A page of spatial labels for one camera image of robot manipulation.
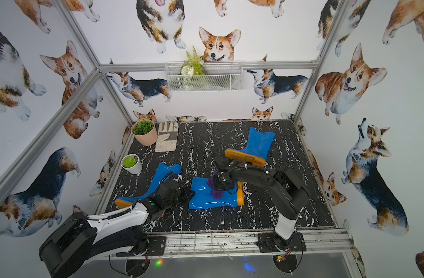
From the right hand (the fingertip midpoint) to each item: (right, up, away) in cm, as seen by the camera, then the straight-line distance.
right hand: (216, 187), depth 87 cm
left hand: (-9, -1, -3) cm, 9 cm away
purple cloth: (0, -2, -4) cm, 4 cm away
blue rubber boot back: (+23, +16, +14) cm, 31 cm away
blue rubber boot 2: (-32, +6, +14) cm, 35 cm away
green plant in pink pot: (-44, +31, +16) cm, 56 cm away
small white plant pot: (-44, +8, +6) cm, 45 cm away
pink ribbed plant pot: (-40, +24, +14) cm, 49 cm away
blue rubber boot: (-7, -4, -2) cm, 9 cm away
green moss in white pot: (-45, +13, +3) cm, 47 cm away
